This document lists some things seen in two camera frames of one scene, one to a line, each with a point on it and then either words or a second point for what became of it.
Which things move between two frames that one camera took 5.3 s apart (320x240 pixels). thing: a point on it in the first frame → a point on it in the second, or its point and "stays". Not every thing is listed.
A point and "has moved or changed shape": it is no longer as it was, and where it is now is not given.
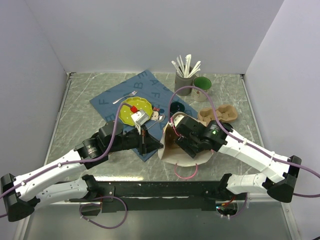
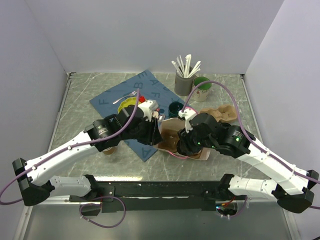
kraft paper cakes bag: x=170 y=152 has moved or changed shape
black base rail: x=147 y=196 stays
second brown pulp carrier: x=225 y=113 stays
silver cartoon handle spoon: x=161 y=118 stays
